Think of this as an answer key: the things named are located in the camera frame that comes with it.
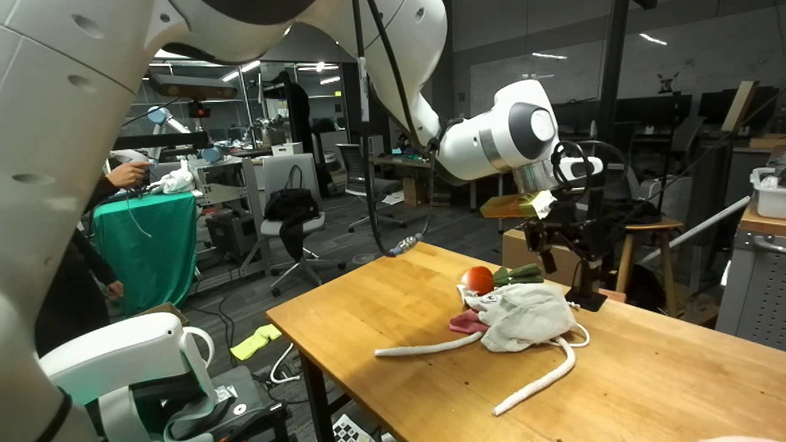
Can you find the wooden stool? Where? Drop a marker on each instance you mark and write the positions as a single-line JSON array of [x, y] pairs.
[[660, 235]]

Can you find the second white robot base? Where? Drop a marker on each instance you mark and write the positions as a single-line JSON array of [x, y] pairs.
[[145, 380]]

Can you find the cardboard box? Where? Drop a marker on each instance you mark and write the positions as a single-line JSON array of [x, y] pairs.
[[515, 252]]

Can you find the pink cloth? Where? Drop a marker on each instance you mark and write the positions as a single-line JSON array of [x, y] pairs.
[[468, 322]]

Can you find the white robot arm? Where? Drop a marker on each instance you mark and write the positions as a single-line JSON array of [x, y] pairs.
[[70, 72]]

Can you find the white cloth towel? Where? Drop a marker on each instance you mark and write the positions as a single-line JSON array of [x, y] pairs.
[[518, 315]]

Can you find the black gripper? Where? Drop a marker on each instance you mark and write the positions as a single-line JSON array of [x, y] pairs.
[[585, 239]]

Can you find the black office chair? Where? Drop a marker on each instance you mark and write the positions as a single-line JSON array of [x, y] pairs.
[[291, 212]]

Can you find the person in background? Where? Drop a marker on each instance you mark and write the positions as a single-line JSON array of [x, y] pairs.
[[76, 295]]

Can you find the yellow paper on floor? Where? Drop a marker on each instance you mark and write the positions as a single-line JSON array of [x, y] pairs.
[[260, 338]]

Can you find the black camera stand pole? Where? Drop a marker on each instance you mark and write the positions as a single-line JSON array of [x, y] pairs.
[[583, 290]]

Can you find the red radish toy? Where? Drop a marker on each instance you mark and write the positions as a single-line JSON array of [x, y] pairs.
[[482, 278]]

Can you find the white plastic bin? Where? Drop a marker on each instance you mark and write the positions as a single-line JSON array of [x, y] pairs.
[[770, 185]]

